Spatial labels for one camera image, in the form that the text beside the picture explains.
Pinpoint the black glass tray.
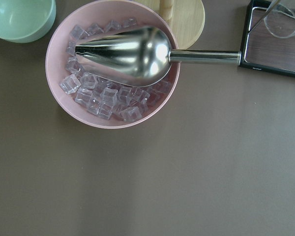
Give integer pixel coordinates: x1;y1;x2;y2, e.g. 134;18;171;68
240;0;295;77

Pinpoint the steel ice scoop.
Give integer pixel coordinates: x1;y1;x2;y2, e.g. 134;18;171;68
75;26;241;87

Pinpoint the pink bowl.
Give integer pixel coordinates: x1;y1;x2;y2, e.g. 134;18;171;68
45;0;180;129

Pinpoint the wooden mug tree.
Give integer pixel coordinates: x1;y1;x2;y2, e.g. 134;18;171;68
138;0;206;49

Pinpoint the green bowl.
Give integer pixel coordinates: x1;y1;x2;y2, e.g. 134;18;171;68
0;0;56;43

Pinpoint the clear glass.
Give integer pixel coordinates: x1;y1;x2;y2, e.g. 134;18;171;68
264;0;295;38

